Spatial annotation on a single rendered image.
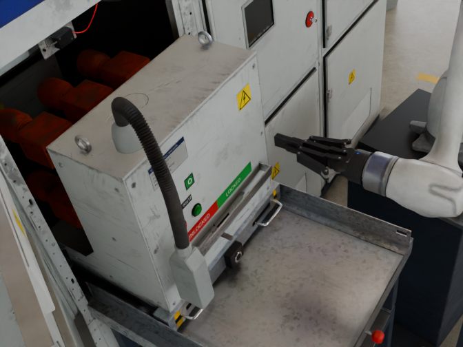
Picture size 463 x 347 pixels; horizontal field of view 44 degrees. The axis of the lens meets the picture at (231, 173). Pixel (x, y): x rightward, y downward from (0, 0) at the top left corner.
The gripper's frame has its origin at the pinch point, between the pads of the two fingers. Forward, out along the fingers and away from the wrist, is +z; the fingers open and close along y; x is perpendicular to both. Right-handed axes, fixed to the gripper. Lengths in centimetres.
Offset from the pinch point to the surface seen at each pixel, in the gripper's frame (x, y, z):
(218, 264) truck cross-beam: -32.3, -19.6, 12.4
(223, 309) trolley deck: -38.4, -27.6, 6.4
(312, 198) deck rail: -32.8, 13.6, 1.9
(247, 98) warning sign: 6.6, 3.9, 13.5
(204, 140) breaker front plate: 6.8, -14.0, 13.6
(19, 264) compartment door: 35, -69, -2
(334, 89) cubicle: -63, 101, 39
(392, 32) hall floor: -123, 249, 69
